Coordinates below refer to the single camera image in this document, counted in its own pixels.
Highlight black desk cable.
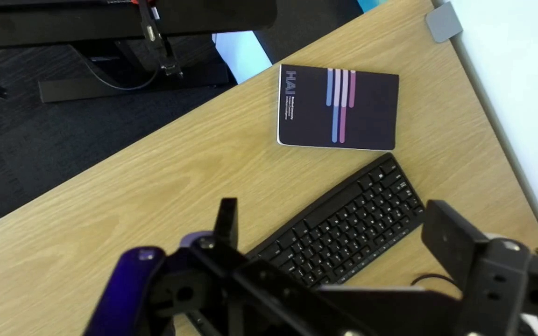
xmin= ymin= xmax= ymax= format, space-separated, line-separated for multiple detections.
xmin=409 ymin=270 xmax=464 ymax=295

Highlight white paper sheet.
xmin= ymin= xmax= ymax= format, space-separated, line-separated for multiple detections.
xmin=211 ymin=28 xmax=275 ymax=86

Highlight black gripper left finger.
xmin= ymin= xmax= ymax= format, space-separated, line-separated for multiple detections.
xmin=84 ymin=196 xmax=370 ymax=336

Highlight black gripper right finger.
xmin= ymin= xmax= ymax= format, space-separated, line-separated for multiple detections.
xmin=421 ymin=199 xmax=538 ymax=336

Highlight dark notebook with striped cover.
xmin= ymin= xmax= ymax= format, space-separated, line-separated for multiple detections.
xmin=275 ymin=63 xmax=402 ymax=153

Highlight black computer keyboard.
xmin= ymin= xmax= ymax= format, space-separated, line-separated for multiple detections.
xmin=247 ymin=153 xmax=428 ymax=291

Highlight white partition panel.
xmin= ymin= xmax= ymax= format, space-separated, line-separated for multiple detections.
xmin=434 ymin=0 xmax=538 ymax=250

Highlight teal strip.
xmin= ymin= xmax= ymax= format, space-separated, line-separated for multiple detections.
xmin=355 ymin=0 xmax=385 ymax=15

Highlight black base bar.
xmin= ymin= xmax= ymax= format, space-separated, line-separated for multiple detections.
xmin=36 ymin=63 xmax=238 ymax=104

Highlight black stand platform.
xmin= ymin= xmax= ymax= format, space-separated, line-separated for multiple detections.
xmin=0 ymin=0 xmax=279 ymax=52

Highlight gray board clamp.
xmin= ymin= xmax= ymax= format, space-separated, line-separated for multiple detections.
xmin=424 ymin=0 xmax=466 ymax=44

